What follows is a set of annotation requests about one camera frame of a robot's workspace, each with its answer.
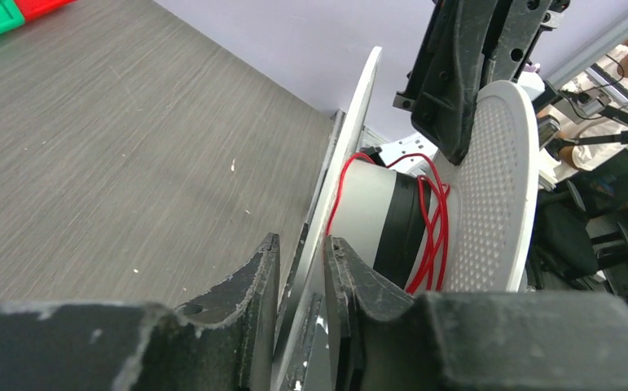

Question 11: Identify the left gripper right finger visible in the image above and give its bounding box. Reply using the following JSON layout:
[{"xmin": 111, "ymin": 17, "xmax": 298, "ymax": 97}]
[{"xmin": 323, "ymin": 236, "xmax": 443, "ymax": 390}]

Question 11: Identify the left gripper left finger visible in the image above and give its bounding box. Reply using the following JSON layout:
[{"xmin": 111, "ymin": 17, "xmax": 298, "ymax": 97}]
[{"xmin": 111, "ymin": 233, "xmax": 280, "ymax": 390}]

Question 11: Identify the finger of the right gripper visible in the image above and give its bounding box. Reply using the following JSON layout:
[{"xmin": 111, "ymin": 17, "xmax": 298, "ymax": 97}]
[
  {"xmin": 393, "ymin": 0, "xmax": 498, "ymax": 165},
  {"xmin": 483, "ymin": 0, "xmax": 551, "ymax": 86}
]

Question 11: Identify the red wire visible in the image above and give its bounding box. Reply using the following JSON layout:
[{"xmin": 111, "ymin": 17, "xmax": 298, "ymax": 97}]
[{"xmin": 324, "ymin": 152, "xmax": 451, "ymax": 295}]

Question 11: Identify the grey cable spool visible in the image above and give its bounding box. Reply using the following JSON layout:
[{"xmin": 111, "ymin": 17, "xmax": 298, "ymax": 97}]
[{"xmin": 271, "ymin": 46, "xmax": 538, "ymax": 390}]

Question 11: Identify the person in white shirt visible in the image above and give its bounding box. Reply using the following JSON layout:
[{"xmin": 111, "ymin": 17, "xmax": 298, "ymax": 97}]
[{"xmin": 537, "ymin": 32, "xmax": 628, "ymax": 174}]

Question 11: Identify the black office chair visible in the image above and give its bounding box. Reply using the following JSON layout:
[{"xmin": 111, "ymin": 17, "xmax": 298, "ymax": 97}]
[{"xmin": 529, "ymin": 151, "xmax": 628, "ymax": 295}]

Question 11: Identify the red bin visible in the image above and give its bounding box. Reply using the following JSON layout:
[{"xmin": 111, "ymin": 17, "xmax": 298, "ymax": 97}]
[{"xmin": 14, "ymin": 0, "xmax": 76, "ymax": 23}]

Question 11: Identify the right aluminium frame post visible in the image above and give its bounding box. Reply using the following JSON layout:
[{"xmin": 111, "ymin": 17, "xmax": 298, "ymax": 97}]
[{"xmin": 534, "ymin": 1, "xmax": 628, "ymax": 86}]

